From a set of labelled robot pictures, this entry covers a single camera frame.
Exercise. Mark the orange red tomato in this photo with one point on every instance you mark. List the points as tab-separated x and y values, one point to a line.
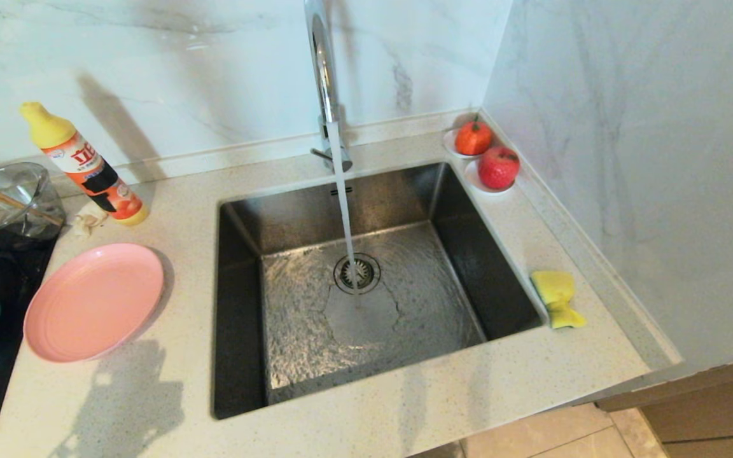
473	137

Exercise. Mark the crumpled white paper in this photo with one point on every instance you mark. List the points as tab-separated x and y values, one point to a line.
90	219

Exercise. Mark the small white dish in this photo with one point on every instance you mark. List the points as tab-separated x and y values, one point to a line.
449	145
471	178

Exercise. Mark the pink plate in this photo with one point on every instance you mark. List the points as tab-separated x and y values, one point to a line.
93	305

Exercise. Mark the light wooden cabinet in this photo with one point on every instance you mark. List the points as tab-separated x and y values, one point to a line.
710	413

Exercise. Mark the red apple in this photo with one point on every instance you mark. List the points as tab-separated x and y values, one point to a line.
499	166

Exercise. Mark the stainless steel sink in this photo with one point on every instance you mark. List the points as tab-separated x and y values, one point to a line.
417	318

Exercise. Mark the yellow-capped dish soap bottle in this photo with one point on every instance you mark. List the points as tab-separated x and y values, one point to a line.
86	168

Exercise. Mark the clear glass bowl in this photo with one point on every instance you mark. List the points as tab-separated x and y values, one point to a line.
23	191

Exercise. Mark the chrome faucet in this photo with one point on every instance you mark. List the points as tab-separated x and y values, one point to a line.
322	76

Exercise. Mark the metal sink drain strainer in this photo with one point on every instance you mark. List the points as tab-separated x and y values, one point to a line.
369	273

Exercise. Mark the yellow green sponge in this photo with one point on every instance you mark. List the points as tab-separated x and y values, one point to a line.
557	296

